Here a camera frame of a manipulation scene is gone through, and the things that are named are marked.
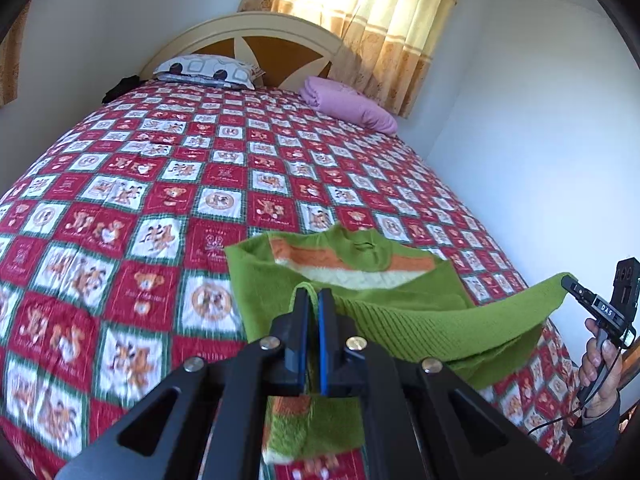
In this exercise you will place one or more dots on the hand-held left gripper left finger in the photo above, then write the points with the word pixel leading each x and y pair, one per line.
pixel 301 340

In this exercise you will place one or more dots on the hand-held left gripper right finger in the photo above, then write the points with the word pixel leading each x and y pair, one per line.
pixel 324 340

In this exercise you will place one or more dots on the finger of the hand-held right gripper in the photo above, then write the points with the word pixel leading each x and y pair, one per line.
pixel 580 295

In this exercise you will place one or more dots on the green orange striped knit sweater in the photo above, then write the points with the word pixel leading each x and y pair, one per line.
pixel 410 320

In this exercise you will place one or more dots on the person's right forearm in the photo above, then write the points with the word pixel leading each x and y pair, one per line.
pixel 595 440

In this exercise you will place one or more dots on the person's right hand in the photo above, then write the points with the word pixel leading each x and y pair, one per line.
pixel 595 375

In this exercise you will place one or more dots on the wooden furniture piece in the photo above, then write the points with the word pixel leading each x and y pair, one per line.
pixel 628 365

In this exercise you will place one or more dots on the red checkered printed bedspread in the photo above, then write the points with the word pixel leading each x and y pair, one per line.
pixel 150 200

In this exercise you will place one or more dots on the pink pillow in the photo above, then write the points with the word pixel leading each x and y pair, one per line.
pixel 350 105

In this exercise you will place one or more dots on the white patterned pillow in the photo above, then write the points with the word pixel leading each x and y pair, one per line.
pixel 205 71

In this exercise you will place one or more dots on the cream and brown headboard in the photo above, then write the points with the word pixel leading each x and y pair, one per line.
pixel 260 42

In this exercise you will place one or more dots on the dark object beside bed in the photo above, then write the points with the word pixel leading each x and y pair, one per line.
pixel 120 89

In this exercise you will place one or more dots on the yellow side window curtain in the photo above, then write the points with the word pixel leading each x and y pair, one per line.
pixel 11 55

